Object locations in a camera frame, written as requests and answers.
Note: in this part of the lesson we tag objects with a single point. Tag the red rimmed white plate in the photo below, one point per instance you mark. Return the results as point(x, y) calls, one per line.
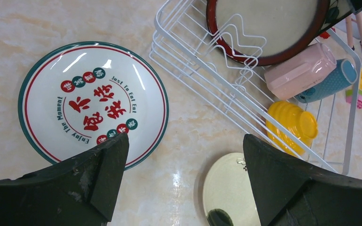
point(264, 32)

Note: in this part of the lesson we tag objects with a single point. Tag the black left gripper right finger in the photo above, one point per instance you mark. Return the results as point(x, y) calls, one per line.
point(291, 192)

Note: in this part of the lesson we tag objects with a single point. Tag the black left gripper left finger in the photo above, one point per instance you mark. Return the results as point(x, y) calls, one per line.
point(79, 191)

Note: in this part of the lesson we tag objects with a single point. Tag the pink mug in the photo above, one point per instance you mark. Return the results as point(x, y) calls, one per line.
point(301, 72)

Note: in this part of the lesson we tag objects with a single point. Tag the cream small leaf plate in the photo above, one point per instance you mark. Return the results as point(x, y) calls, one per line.
point(227, 194)

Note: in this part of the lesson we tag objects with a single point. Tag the white wire dish rack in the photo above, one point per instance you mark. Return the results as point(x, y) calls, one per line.
point(182, 46)

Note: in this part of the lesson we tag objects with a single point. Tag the yellow bowl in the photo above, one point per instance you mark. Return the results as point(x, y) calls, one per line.
point(302, 124)

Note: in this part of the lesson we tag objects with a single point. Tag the blue mug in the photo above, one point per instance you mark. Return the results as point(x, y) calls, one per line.
point(343, 76)

